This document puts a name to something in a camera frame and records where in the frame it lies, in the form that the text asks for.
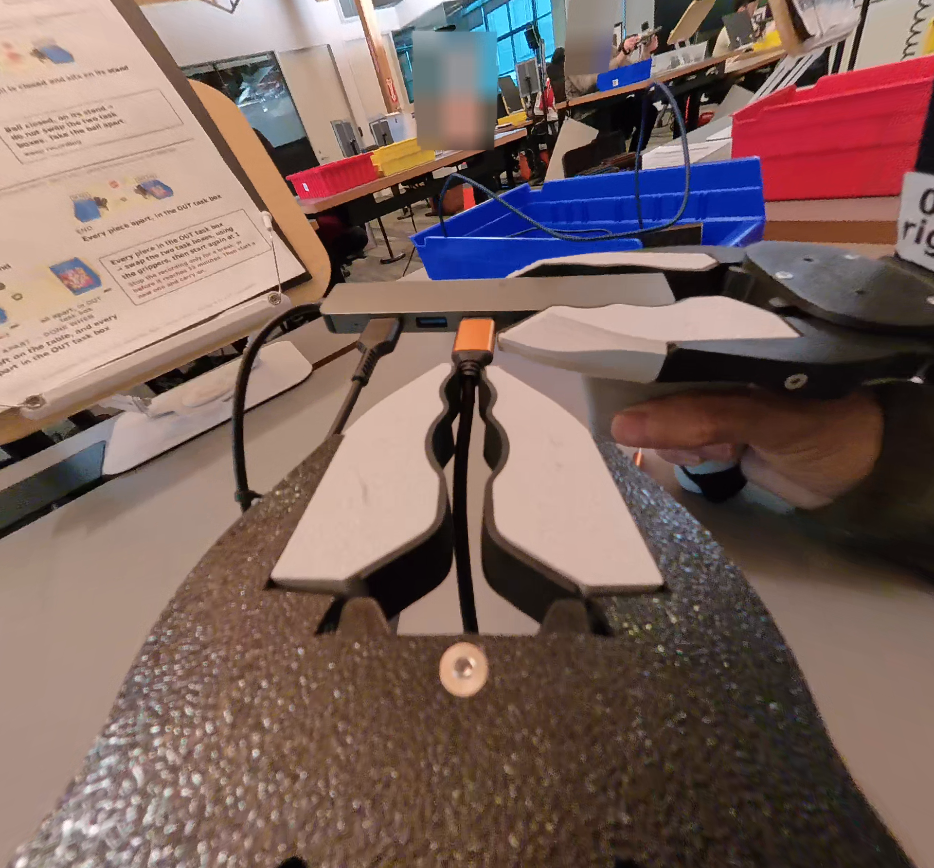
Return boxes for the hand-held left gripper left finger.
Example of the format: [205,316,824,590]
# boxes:
[270,362,455,621]

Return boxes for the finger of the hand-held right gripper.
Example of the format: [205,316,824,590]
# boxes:
[496,297,804,384]
[509,251,747,280]

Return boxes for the wooden document stand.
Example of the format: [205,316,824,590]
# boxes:
[0,0,333,477]

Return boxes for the yellow plastic bin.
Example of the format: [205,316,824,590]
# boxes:
[371,139,437,177]

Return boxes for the grey desk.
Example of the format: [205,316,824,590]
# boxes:
[0,255,934,868]

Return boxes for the small blue bin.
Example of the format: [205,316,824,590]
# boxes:
[597,60,652,92]

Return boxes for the thin black cable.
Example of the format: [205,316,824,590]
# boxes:
[328,317,404,437]

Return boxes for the red plastic bin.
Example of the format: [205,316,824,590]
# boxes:
[731,57,934,201]
[286,153,380,199]

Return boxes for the black hub cable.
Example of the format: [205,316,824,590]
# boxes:
[231,302,325,512]

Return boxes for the blue plastic bin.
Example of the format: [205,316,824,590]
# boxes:
[409,157,767,282]

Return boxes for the long blue braided cable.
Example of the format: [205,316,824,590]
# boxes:
[436,80,692,243]

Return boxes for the person's right hand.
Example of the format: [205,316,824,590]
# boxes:
[611,394,887,512]

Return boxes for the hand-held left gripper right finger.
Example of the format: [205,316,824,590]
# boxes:
[480,365,665,621]

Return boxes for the black cable bronze plugs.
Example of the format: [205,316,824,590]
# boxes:
[449,317,647,634]

